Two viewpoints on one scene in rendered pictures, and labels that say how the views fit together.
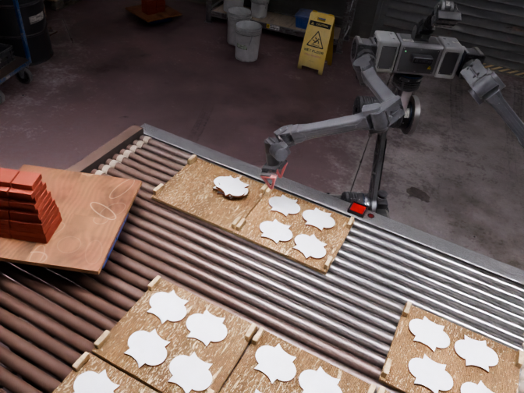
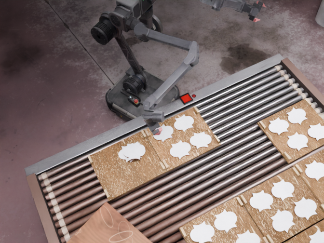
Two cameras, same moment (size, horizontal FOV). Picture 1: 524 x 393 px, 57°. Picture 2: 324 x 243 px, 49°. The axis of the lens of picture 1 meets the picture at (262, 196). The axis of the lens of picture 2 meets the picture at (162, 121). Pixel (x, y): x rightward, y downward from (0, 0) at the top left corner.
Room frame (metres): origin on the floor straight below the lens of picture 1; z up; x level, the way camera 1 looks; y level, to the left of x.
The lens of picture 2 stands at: (0.77, 0.80, 3.06)
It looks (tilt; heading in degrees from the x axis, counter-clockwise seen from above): 58 degrees down; 313
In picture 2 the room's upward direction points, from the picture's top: 3 degrees counter-clockwise
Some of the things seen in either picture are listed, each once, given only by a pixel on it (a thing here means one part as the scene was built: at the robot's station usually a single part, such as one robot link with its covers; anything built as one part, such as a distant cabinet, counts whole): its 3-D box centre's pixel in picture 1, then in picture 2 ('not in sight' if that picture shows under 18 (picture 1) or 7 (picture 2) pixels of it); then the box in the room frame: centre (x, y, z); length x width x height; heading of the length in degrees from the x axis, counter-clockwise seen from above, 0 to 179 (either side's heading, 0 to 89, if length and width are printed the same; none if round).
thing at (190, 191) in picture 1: (212, 192); (126, 164); (1.64, 0.22, 0.93); 0.41 x 0.35 x 0.02; 68
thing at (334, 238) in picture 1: (295, 227); (181, 137); (1.49, -0.16, 0.93); 0.41 x 0.35 x 0.02; 68
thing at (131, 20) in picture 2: (366, 60); (132, 23); (2.07, -0.39, 1.45); 0.09 x 0.08 x 0.12; 95
